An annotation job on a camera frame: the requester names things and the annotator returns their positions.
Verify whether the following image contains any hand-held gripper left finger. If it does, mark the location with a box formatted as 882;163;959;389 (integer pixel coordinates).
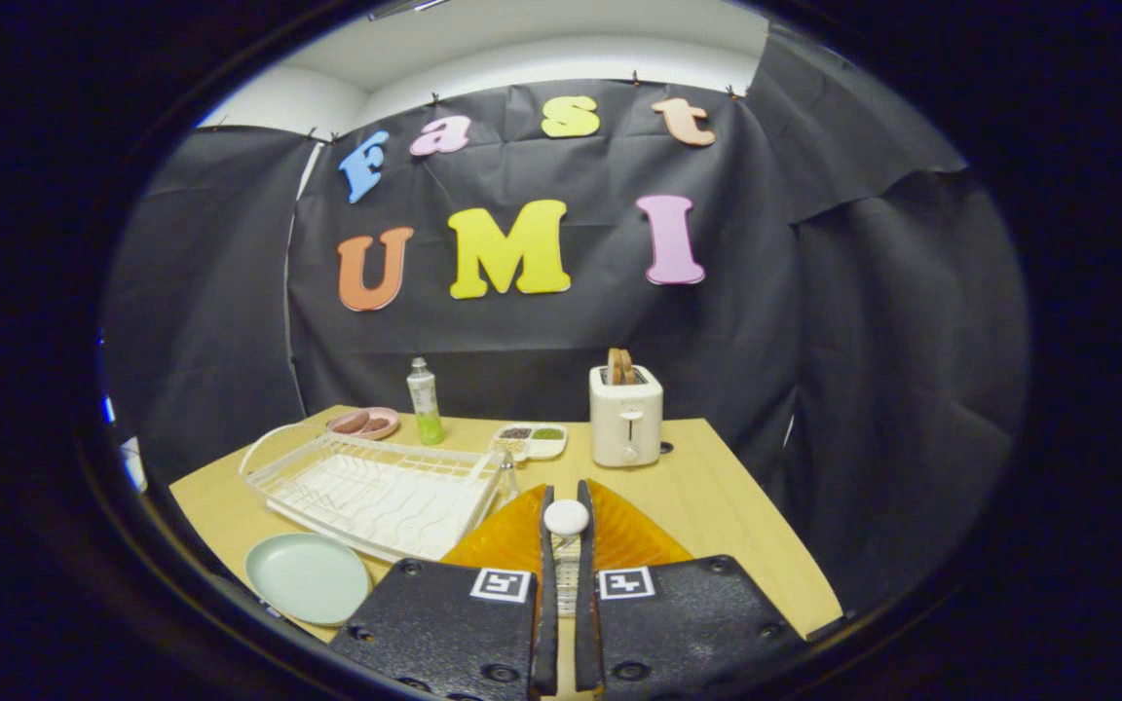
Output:
325;482;560;701

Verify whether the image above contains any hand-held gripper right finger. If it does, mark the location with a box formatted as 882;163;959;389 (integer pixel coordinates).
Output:
574;478;807;701

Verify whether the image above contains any spoon with pink checked handle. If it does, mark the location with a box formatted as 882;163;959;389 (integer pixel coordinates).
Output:
543;498;590;618

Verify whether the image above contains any metal wire basket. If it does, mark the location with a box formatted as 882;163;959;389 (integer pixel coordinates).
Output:
495;453;526;507

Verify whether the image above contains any white wire dish rack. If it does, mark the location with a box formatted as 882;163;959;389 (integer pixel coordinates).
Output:
238;422;508;566

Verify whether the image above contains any pale green plate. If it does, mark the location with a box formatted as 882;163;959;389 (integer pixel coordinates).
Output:
244;533;372;627

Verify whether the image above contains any white divided dish of beans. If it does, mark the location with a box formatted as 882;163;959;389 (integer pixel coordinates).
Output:
490;422;569;461

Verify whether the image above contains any pink oval plate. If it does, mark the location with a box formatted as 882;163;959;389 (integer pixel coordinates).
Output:
326;407;400;441

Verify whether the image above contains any white toaster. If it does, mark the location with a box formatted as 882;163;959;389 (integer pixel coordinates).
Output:
589;365;664;468

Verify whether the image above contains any green tea bottle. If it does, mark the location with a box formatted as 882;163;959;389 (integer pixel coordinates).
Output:
406;357;445;446

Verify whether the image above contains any black backdrop cloth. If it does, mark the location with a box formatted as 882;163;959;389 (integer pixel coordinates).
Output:
98;19;1029;624

